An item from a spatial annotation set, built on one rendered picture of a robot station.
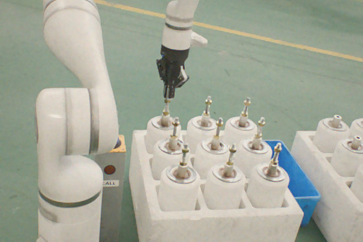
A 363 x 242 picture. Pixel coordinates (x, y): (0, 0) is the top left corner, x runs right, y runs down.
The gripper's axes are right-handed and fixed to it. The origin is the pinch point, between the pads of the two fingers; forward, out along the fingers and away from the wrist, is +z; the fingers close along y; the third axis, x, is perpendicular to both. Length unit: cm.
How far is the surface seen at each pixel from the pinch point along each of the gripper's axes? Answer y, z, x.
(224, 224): 32.9, 19.6, -3.1
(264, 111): -24, 35, 73
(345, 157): 34, 12, 40
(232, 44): -92, 35, 114
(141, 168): 7.5, 17.4, -11.5
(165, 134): 4.2, 10.9, -2.3
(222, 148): 17.4, 9.9, 7.2
